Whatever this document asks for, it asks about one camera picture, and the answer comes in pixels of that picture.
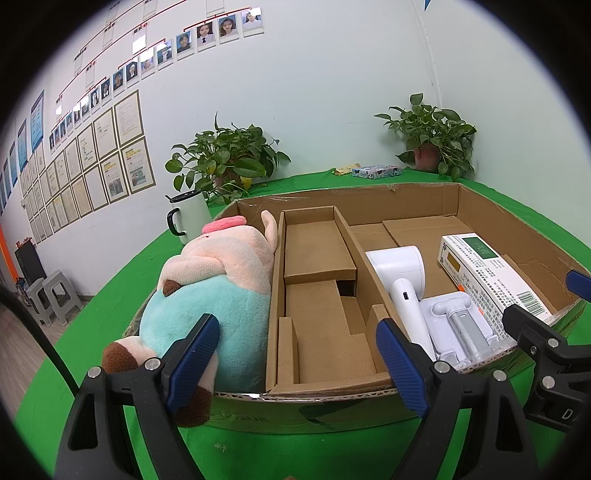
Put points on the group of framed certificates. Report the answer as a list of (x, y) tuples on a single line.
[(124, 120)]

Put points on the blue wall poster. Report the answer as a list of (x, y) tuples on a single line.
[(23, 145), (38, 120), (13, 164)]

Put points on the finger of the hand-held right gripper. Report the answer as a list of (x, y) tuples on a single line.
[(579, 281), (535, 341)]

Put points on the large cardboard box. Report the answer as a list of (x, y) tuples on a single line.
[(480, 207)]

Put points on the white handheld device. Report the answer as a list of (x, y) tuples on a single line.
[(401, 267)]

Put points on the white and green medicine box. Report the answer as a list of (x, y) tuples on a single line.
[(480, 263)]

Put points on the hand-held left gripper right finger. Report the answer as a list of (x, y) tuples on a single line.
[(401, 364)]

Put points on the black cabinet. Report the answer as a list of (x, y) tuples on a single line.
[(30, 261)]

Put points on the long cardboard insert tray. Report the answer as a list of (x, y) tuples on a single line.
[(318, 318)]

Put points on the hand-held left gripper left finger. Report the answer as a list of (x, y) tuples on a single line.
[(194, 364)]

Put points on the bushy potted green plant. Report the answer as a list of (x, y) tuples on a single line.
[(226, 152)]

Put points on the pink and teal plush toy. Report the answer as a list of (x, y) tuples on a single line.
[(221, 286)]

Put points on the green plant in brown pot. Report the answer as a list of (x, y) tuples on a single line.
[(434, 129)]

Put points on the yellow cloth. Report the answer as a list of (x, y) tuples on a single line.
[(347, 170)]

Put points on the patterned tissue box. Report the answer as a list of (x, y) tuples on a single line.
[(376, 171)]

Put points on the grey plastic stool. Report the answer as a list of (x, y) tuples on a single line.
[(34, 300), (64, 295)]

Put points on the white folding stand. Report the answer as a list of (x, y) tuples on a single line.
[(443, 318)]

